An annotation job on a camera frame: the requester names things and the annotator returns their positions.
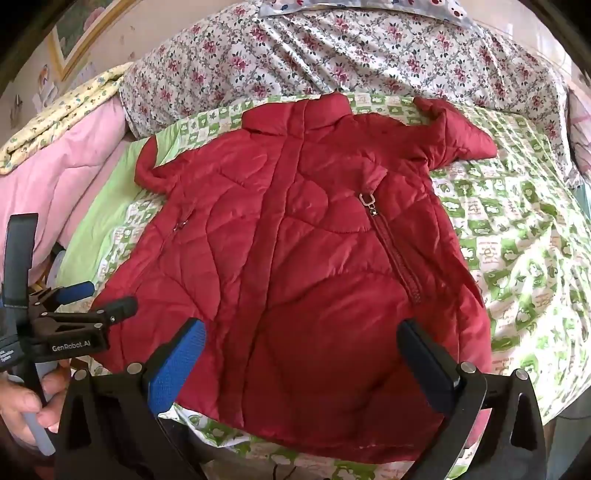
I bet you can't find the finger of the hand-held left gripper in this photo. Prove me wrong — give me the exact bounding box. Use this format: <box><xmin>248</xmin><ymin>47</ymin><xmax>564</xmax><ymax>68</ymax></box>
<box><xmin>28</xmin><ymin>281</ymin><xmax>96</xmax><ymax>306</ymax></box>
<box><xmin>41</xmin><ymin>296</ymin><xmax>139</xmax><ymax>329</ymax></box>

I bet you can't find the green panda print blanket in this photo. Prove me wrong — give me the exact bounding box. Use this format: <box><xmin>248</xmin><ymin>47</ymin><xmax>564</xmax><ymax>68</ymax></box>
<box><xmin>54</xmin><ymin>91</ymin><xmax>591</xmax><ymax>480</ymax></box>

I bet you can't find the yellow framed picture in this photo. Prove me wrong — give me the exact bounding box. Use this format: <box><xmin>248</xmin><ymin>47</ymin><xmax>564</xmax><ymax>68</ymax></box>
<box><xmin>46</xmin><ymin>0</ymin><xmax>141</xmax><ymax>82</ymax></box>

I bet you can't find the yellow printed blanket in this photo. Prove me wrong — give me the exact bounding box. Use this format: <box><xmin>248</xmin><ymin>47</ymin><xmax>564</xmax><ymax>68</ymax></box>
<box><xmin>0</xmin><ymin>62</ymin><xmax>136</xmax><ymax>175</ymax></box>

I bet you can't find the red quilted blanket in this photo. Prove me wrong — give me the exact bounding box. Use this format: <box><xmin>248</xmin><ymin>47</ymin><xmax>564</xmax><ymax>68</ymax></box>
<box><xmin>90</xmin><ymin>91</ymin><xmax>498</xmax><ymax>464</ymax></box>

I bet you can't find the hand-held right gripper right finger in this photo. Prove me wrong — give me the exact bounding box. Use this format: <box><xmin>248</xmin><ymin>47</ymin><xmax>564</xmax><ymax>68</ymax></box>
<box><xmin>396</xmin><ymin>318</ymin><xmax>548</xmax><ymax>480</ymax></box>

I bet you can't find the floral quilt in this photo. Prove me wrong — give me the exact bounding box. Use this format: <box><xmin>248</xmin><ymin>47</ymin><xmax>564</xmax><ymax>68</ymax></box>
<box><xmin>119</xmin><ymin>0</ymin><xmax>572</xmax><ymax>186</ymax></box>

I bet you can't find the pink cloth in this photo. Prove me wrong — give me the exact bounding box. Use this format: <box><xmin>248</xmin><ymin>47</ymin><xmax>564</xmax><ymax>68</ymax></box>
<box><xmin>568</xmin><ymin>87</ymin><xmax>591</xmax><ymax>188</ymax></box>

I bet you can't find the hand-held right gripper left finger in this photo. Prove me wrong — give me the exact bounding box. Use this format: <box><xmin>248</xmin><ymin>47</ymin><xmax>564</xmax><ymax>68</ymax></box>
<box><xmin>54</xmin><ymin>318</ymin><xmax>208</xmax><ymax>480</ymax></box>

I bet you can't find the pink quilt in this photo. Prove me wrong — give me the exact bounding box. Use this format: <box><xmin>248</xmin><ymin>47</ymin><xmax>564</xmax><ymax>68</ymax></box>
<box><xmin>0</xmin><ymin>95</ymin><xmax>140</xmax><ymax>280</ymax></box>

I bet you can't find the person's left hand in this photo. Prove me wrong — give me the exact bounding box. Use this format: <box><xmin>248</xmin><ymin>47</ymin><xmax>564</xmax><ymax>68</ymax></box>
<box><xmin>0</xmin><ymin>364</ymin><xmax>71</xmax><ymax>448</ymax></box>

